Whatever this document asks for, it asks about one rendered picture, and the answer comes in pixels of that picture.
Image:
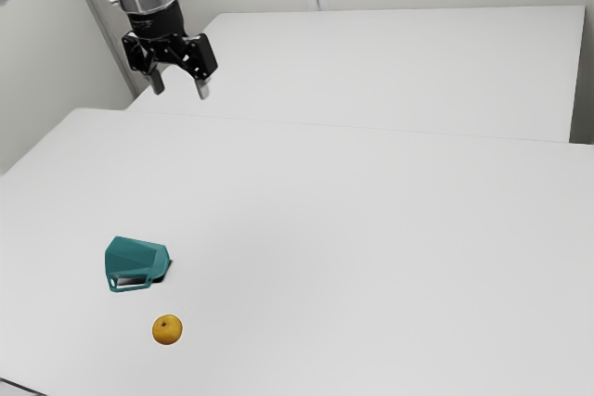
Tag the teal faceted mug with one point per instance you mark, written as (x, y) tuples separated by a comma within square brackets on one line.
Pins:
[(134, 264)]

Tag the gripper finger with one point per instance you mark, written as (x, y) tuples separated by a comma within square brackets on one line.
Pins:
[(141, 60), (200, 62)]

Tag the yellow round fruit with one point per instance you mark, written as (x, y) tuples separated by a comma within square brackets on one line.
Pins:
[(167, 329)]

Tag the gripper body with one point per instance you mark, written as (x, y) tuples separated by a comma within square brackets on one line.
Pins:
[(155, 25)]

